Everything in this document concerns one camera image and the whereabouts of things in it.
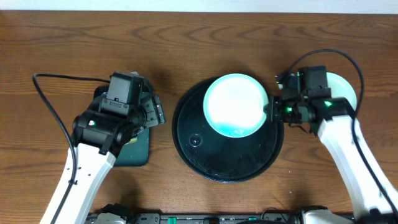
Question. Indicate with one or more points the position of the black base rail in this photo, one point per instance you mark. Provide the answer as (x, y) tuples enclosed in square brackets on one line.
[(117, 213)]

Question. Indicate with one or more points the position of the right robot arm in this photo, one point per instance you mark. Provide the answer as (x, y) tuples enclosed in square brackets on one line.
[(331, 113)]

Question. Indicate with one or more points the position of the black rectangular water tray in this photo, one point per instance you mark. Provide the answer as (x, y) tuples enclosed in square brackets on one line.
[(135, 154)]

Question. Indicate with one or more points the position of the black round tray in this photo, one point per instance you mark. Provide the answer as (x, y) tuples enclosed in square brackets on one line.
[(215, 156)]

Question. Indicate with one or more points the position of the green scouring sponge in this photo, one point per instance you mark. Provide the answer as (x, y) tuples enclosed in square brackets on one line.
[(132, 140)]

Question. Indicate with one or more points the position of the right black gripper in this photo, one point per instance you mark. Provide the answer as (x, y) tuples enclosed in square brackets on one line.
[(273, 107)]

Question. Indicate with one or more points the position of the mint plate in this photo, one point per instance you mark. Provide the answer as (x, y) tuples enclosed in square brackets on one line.
[(340, 88), (234, 105)]

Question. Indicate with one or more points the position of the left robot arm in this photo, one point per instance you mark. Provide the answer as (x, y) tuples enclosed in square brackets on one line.
[(92, 168)]

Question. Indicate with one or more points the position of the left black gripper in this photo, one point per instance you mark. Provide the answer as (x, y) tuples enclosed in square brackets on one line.
[(154, 111)]

